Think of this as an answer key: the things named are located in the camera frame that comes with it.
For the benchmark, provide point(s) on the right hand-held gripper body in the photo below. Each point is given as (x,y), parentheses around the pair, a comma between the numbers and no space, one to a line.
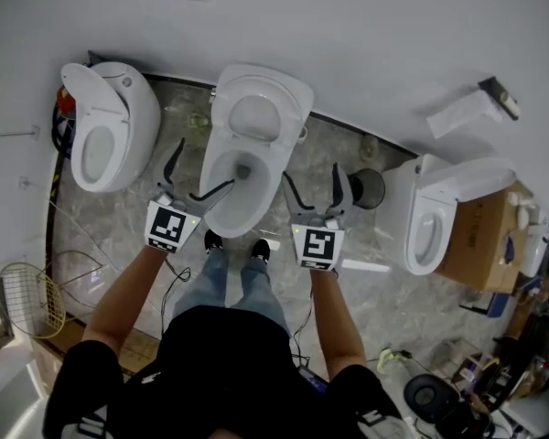
(320,245)

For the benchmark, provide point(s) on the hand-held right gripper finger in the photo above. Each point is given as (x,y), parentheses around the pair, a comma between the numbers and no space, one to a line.
(297,199)
(342,195)

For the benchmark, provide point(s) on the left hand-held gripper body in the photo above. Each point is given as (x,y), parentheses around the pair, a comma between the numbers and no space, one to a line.
(169,227)

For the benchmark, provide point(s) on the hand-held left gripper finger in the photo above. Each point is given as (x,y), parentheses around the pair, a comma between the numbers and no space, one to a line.
(170,167)
(206,201)

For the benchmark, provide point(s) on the person's right forearm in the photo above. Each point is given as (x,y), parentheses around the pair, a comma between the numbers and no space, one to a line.
(336,323)

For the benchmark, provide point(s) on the person's left forearm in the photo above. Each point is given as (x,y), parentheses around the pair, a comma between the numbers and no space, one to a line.
(123,300)

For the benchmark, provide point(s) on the white round-bowl toilet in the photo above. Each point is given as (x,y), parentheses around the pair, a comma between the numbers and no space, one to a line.
(256,208)

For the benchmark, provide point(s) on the white egg-shaped toilet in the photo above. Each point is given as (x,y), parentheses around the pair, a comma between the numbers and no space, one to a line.
(137,121)

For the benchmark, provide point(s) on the white elongated toilet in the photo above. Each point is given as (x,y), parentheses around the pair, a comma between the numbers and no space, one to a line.
(402,208)

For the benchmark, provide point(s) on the white toilet paper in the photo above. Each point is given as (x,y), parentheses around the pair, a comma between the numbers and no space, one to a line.
(457,114)

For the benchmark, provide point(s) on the black mesh wastebasket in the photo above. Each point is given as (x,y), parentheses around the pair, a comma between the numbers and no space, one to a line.
(370,190)

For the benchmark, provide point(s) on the person's left black shoe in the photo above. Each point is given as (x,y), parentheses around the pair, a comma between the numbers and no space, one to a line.
(212,240)

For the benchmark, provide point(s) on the person's black shoe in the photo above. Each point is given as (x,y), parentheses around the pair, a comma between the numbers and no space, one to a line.
(212,240)
(261,249)

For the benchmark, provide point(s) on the white rectangular board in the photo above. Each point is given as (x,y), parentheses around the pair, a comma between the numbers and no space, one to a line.
(363,265)

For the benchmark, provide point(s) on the clear plastic wrapper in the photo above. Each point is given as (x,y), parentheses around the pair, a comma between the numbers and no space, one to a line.
(199,120)

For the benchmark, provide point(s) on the crumpled clear plastic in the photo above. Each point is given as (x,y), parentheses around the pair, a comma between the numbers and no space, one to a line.
(370,146)

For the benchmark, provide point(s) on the person's right black shoe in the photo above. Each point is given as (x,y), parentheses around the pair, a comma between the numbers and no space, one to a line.
(261,249)

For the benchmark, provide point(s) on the person's blue jeans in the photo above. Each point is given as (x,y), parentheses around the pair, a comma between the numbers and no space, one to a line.
(210,286)

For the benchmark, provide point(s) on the red round object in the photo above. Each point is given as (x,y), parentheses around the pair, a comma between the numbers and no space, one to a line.
(66,99)

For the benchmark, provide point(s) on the neon yellow object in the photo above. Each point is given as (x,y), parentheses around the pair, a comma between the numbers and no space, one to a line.
(386,361)

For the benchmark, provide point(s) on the large brown cardboard box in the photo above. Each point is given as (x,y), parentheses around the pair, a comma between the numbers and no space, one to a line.
(480,245)

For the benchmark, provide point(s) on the person's black t-shirt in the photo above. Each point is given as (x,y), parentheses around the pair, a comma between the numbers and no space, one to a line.
(229,373)

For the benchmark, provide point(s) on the purple cloth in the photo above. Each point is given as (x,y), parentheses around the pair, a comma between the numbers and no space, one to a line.
(509,247)

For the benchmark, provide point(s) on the white plastic fitting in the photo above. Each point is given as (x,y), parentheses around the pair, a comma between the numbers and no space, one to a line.
(522,210)

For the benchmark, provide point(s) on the open black carrying case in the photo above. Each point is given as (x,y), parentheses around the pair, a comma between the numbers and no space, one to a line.
(427,398)

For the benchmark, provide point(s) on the white small appliance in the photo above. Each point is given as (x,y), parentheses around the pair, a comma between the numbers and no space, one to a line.
(537,249)

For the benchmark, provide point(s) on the white glossy appliance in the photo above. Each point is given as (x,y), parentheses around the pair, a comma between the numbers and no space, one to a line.
(9,405)

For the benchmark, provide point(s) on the blue metal-frame stool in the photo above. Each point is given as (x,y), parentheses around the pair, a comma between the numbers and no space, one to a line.
(494,304)

